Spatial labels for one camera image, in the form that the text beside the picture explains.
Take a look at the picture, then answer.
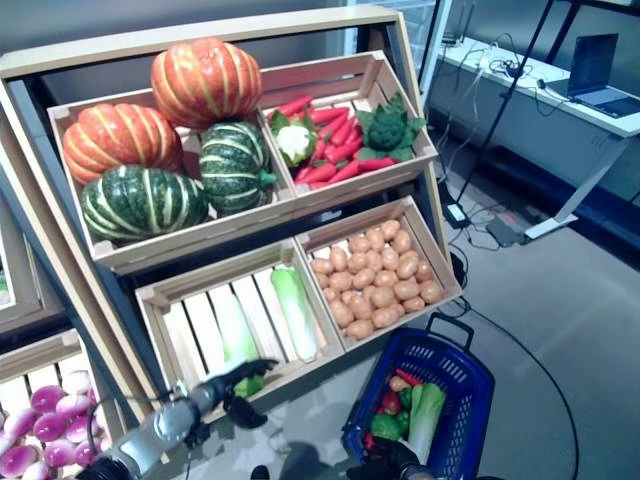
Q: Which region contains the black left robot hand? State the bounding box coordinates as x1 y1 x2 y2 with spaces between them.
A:
215 357 280 430

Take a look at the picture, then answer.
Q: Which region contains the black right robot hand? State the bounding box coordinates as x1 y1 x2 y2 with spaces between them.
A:
346 435 424 480

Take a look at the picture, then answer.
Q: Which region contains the napa cabbage white green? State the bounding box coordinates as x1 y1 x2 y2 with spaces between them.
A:
270 266 320 364
207 284 265 399
407 382 448 464

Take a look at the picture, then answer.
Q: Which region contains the blue plastic shopping basket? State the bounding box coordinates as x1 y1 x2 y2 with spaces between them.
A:
342 328 497 480

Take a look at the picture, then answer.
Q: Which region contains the wooden crate holding napa cabbages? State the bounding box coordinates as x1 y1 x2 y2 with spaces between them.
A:
134 237 347 422

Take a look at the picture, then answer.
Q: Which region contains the wooden crate holding pumpkins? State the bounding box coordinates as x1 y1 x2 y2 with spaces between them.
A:
47 89 297 275

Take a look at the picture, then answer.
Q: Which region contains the wide green striped pumpkin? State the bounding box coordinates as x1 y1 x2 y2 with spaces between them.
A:
80 164 209 246

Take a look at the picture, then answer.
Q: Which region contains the wooden crate holding turnips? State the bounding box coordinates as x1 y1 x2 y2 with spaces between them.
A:
0 328 127 480

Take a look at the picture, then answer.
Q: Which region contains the round green striped pumpkin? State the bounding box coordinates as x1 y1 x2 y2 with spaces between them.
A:
198 121 278 218

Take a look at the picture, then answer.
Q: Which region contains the neighbouring wooden crate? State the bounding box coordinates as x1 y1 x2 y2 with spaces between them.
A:
0 219 67 337

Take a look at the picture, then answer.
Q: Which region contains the wooden crate holding potatoes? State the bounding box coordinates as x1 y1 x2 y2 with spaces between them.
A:
294 194 464 354

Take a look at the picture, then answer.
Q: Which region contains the wooden crate holding carrots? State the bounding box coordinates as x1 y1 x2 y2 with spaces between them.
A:
257 49 439 212

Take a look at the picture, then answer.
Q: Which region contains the white cauliflower with leaves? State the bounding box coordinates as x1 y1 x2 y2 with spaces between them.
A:
269 110 319 169

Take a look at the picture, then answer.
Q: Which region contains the grey power strip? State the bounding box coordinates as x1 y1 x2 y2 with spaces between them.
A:
485 219 527 249

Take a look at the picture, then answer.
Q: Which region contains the black power adapter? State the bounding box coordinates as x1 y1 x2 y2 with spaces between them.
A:
444 202 469 227

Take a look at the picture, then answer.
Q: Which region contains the flatter orange striped pumpkin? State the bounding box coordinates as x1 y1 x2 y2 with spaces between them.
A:
62 103 184 187

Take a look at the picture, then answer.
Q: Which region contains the green broccoli with leaves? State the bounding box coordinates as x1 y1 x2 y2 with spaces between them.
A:
354 92 428 164

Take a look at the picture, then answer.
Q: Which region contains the large orange striped pumpkin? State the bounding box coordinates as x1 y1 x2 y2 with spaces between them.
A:
149 37 264 131

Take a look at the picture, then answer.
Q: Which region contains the white desk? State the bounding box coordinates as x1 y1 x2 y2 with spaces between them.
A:
433 37 640 242

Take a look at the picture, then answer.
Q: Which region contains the black stand pole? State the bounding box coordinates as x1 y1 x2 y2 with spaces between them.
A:
454 0 556 206

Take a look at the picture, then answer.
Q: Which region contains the open dark laptop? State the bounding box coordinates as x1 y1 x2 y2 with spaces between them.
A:
544 33 640 119

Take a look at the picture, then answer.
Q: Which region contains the black basket handle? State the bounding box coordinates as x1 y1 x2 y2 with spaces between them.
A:
425 312 476 354

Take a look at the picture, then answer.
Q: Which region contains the long black floor cable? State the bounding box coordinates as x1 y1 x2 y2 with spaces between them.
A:
439 294 581 480

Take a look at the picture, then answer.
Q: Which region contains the light wooden display shelf frame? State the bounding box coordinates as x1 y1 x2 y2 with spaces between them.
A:
0 4 464 436

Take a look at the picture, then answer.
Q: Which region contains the white door frame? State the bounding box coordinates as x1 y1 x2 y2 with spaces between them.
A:
418 0 454 97

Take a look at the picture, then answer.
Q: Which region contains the black cable tangle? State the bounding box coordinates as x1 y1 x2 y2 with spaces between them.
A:
487 33 532 77

